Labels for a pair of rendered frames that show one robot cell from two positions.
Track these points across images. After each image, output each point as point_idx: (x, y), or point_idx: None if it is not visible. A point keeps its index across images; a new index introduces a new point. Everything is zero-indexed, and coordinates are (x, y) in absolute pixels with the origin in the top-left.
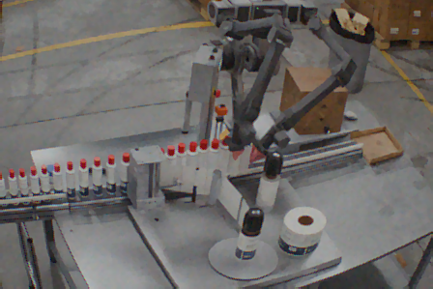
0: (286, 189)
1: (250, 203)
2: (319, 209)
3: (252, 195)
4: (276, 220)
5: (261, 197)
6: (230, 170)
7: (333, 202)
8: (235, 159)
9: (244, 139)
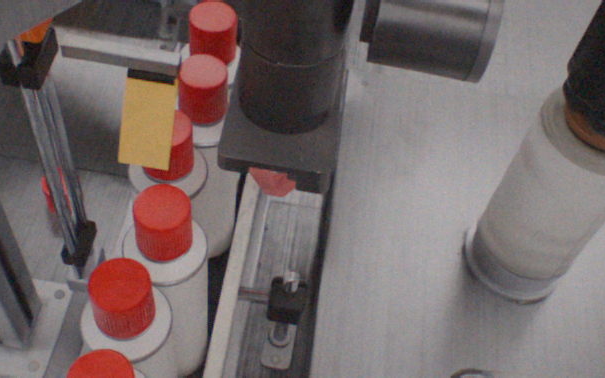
0: (429, 107)
1: (462, 291)
2: (547, 75)
3: (407, 248)
4: None
5: (573, 248)
6: (218, 237)
7: (530, 16)
8: (287, 192)
9: (486, 63)
